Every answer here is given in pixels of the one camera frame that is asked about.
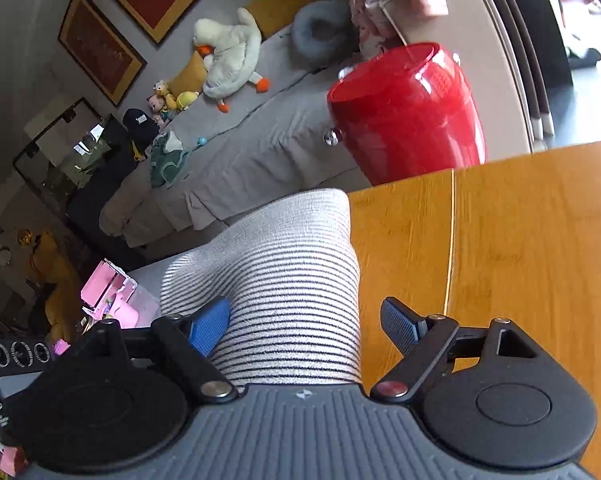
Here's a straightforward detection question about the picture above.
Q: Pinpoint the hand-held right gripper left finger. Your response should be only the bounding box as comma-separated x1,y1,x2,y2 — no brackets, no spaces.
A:
80,296,240,404

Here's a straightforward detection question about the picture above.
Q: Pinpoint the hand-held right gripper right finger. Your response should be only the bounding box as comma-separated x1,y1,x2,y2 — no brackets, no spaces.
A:
370,297,542,402

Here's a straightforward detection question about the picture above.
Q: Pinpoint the grey striped sweater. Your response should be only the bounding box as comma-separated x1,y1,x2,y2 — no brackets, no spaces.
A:
159,188,364,387

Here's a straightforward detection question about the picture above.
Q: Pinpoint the white marble table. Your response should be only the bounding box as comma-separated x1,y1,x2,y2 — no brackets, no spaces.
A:
125,255,171,321

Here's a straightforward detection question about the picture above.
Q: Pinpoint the yellow plush toy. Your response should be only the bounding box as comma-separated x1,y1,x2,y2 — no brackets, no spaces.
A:
28,230,88,341

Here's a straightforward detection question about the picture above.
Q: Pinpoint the pink toy box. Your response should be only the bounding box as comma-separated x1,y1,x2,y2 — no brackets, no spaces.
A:
80,259,140,331

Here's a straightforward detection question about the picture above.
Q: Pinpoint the dark cabinet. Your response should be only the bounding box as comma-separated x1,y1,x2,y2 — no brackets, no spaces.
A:
65,160,146,271

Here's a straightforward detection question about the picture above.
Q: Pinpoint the teal clothing item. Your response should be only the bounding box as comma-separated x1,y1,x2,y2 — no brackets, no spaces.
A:
149,131,194,188

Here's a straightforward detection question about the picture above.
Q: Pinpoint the grey sofa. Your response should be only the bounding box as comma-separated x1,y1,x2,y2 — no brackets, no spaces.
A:
99,0,381,261

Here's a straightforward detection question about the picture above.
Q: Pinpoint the dark blue bag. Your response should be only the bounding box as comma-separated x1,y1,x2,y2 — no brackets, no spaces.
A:
122,108,160,161

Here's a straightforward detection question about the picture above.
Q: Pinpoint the red round stool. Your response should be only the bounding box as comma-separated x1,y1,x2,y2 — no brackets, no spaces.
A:
326,42,487,187

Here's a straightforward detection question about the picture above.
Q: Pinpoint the black framed glass tank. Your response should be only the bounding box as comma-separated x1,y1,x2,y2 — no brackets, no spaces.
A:
13,97,131,201

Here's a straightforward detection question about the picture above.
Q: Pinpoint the pink doll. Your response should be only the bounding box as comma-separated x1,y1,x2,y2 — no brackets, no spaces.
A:
147,94,167,126

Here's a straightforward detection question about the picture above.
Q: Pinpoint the small doll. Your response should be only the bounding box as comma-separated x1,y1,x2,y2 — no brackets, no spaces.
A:
153,80,176,106

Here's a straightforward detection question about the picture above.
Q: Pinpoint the yellow cushion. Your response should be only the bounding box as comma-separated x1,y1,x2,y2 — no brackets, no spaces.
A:
166,51,210,97

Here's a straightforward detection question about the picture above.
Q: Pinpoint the white duck plush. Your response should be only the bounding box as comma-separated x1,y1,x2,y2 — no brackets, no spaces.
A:
193,8,271,113

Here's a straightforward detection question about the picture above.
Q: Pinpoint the blue-grey neck pillow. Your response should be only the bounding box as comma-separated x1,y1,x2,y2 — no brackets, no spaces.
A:
291,0,353,58

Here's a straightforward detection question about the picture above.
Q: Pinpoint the black cloth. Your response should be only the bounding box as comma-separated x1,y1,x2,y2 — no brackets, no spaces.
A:
566,46,601,68

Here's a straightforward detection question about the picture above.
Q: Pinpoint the mustard sofa back cushion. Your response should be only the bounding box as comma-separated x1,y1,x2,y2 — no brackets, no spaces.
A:
244,0,323,41

